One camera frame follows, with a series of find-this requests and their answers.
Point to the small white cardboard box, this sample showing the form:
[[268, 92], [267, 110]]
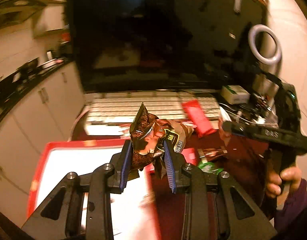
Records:
[[234, 94]]

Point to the black wok pan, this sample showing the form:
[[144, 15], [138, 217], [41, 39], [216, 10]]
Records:
[[29, 68]]

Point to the white ring light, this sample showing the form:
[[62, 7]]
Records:
[[264, 45]]

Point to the white keyboard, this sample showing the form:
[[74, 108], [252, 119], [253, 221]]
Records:
[[112, 113]]

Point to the brown crinkled snack bag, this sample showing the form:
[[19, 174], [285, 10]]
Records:
[[148, 134]]

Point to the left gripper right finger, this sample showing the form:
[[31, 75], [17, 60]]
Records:
[[216, 205]]

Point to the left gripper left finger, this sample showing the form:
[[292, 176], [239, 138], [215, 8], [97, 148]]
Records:
[[79, 206]]

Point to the dark red foil snack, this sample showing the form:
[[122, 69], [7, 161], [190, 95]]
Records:
[[211, 154]]

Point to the red tray box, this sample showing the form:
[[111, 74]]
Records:
[[134, 214]]

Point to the person right hand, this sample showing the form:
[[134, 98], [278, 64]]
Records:
[[292, 175]]

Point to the green candy packet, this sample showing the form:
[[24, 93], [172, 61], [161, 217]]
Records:
[[210, 167]]

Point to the range hood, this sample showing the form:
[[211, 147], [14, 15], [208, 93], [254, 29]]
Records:
[[13, 12]]

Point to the black TCL monitor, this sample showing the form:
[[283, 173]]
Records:
[[124, 45]]

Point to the large red tissue pack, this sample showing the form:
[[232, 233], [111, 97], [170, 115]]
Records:
[[189, 154]]

